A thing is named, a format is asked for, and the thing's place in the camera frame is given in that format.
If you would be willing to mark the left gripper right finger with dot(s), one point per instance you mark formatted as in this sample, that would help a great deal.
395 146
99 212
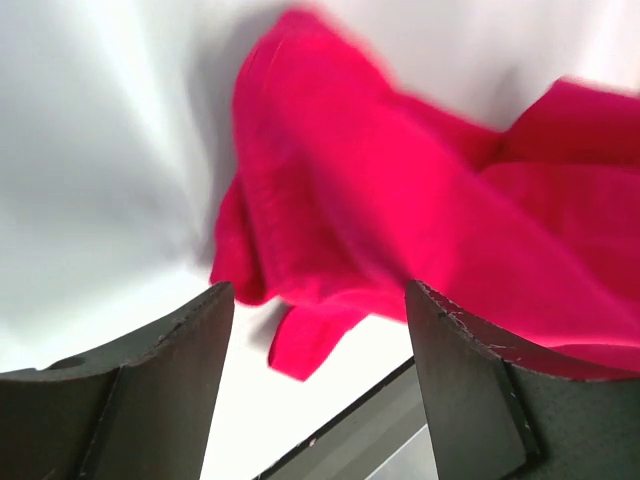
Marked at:
501 407

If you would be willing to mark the magenta t shirt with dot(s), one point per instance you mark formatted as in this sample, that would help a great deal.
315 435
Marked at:
347 188

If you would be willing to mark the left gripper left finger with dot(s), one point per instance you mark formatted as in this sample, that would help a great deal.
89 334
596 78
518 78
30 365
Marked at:
138 407

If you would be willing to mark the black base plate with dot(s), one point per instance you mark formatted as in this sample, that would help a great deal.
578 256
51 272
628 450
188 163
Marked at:
381 435

